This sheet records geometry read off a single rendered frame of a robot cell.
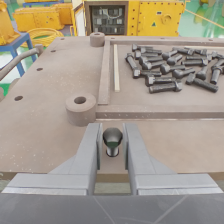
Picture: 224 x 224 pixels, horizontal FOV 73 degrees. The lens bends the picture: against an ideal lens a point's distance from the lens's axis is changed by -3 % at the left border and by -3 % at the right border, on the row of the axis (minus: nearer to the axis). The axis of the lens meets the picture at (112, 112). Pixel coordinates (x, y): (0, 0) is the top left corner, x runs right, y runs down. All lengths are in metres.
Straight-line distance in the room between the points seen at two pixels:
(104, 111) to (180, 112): 0.10
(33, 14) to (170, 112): 6.32
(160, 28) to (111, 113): 2.71
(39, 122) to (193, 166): 0.19
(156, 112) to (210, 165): 0.09
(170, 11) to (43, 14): 4.45
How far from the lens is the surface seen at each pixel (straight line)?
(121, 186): 0.20
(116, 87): 0.26
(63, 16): 6.90
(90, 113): 0.20
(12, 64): 0.43
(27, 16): 6.50
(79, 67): 0.35
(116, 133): 0.16
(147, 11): 2.78
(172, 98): 0.27
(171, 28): 2.93
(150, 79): 0.27
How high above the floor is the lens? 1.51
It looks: 42 degrees down
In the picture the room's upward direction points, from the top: straight up
